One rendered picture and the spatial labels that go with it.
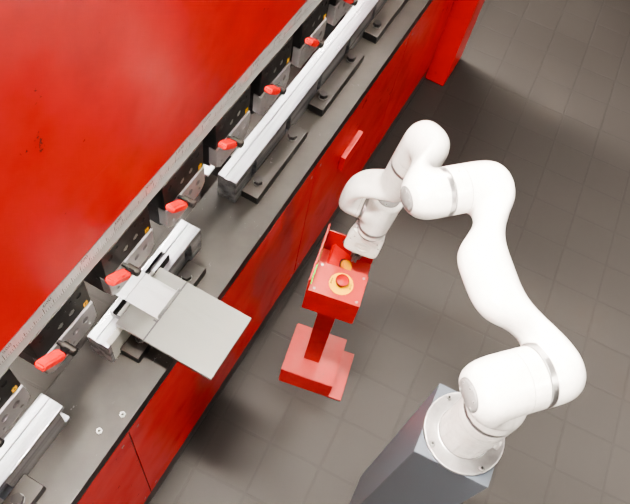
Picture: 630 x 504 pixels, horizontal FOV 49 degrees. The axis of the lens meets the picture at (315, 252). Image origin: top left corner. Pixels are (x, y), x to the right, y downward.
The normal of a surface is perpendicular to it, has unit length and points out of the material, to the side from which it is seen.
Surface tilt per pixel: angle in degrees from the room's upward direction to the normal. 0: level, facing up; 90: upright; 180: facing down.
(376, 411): 0
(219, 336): 0
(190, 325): 0
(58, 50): 90
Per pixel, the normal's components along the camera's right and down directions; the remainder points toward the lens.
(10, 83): 0.87, 0.47
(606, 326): 0.13, -0.50
